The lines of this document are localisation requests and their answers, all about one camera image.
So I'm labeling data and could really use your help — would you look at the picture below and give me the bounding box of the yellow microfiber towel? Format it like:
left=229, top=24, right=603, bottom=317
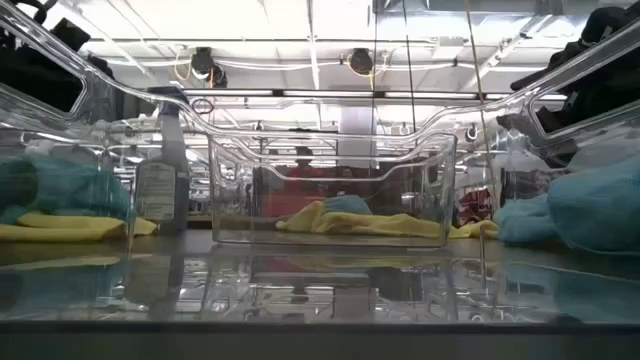
left=0, top=223, right=126, bottom=245
left=275, top=200, right=459, bottom=240
left=17, top=212, right=159, bottom=237
left=449, top=218, right=501, bottom=240

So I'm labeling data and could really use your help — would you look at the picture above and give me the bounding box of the teal microfiber towel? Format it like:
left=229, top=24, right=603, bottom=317
left=546, top=154, right=640, bottom=256
left=0, top=153, right=132, bottom=225
left=323, top=194, right=374, bottom=216

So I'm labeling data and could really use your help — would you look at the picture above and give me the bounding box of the person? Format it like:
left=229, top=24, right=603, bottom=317
left=329, top=167, right=362, bottom=199
left=259, top=145, right=331, bottom=219

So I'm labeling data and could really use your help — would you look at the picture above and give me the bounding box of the black round ceiling fixture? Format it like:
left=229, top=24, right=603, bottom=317
left=189, top=46, right=229, bottom=89
left=348, top=47, right=375, bottom=76

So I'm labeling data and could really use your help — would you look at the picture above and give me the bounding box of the clear spray bottle blue trigger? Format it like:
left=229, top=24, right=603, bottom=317
left=133, top=87, right=191, bottom=234

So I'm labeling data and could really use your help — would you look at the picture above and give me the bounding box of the black cable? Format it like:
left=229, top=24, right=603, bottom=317
left=402, top=0, right=419, bottom=136

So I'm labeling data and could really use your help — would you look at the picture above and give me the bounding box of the orange cable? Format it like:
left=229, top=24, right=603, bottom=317
left=464, top=0, right=501, bottom=216

